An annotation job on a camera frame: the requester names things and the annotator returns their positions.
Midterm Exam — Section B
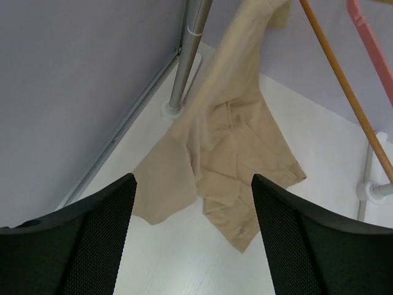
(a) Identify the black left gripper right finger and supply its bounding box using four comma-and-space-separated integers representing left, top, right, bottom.
251, 175, 392, 294

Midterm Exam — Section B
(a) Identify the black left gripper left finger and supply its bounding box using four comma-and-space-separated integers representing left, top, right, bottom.
1, 173, 137, 294

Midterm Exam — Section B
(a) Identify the beige t shirt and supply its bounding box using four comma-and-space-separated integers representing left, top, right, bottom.
133, 1, 306, 252

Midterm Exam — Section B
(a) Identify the thick pink plastic hanger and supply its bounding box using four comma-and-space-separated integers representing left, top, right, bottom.
346, 0, 392, 104

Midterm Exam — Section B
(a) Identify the orange wooden hanger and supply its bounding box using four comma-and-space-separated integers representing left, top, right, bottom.
300, 0, 392, 183

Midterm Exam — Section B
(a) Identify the silver clothes rack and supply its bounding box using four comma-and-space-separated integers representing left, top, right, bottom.
161, 0, 213, 120

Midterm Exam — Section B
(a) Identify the aluminium frame post left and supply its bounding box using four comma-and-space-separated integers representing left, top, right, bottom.
56, 44, 182, 210

